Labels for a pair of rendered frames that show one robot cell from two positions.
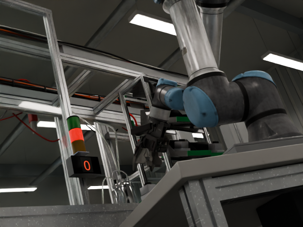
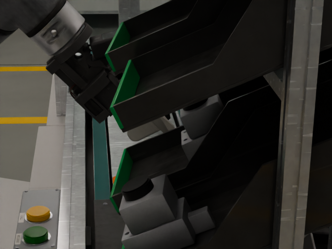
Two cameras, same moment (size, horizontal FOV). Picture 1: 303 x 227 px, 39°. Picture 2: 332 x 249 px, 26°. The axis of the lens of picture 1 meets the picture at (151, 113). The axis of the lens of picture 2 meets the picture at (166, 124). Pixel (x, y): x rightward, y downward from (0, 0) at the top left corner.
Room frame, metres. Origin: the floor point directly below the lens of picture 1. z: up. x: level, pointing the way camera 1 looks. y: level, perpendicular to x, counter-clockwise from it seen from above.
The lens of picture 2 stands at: (2.26, -0.66, 1.57)
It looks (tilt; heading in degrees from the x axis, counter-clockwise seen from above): 22 degrees down; 133
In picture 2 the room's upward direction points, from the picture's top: straight up
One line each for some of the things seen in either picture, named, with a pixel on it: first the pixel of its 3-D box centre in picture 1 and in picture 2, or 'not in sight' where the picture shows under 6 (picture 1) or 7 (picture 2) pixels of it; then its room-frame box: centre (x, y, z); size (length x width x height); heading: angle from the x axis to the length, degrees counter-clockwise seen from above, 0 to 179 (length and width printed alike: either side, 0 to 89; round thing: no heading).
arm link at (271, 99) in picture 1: (254, 97); not in sight; (1.12, -0.30, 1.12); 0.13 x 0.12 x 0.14; 108
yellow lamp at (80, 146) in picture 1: (78, 148); not in sight; (1.50, 0.30, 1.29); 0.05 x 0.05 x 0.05
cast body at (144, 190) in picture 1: (148, 193); not in sight; (1.57, 0.10, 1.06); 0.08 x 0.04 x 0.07; 49
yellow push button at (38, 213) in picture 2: not in sight; (38, 216); (1.36, -0.02, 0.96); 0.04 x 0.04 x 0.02
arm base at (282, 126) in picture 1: (271, 134); not in sight; (1.12, -0.30, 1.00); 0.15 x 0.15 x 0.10
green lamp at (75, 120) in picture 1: (74, 124); not in sight; (1.50, 0.30, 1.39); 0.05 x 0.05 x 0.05
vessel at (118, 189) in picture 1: (125, 198); not in sight; (2.55, 0.30, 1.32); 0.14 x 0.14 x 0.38
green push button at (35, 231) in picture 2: not in sight; (35, 236); (1.42, -0.06, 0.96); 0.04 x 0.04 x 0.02
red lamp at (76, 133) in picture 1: (76, 136); not in sight; (1.50, 0.30, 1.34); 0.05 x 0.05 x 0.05
